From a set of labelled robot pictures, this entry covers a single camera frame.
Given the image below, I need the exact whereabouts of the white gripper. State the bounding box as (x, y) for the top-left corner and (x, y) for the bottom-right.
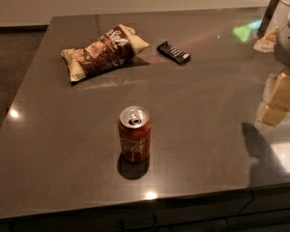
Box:
(255, 12), (290, 127)

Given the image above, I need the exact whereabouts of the red coke can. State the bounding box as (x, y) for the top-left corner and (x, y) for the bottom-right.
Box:
(118, 106), (151, 163)

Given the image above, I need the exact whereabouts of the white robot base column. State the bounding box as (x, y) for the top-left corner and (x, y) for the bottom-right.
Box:
(264, 0), (290, 36)

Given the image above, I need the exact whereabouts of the brown chip bag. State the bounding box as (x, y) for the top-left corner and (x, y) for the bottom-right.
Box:
(61, 24), (150, 82)

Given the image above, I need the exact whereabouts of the dark box in corner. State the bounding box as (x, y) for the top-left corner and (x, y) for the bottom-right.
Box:
(257, 0), (279, 39)

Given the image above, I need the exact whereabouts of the black candy bar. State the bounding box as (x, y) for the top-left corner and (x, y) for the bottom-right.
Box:
(157, 42), (191, 66)

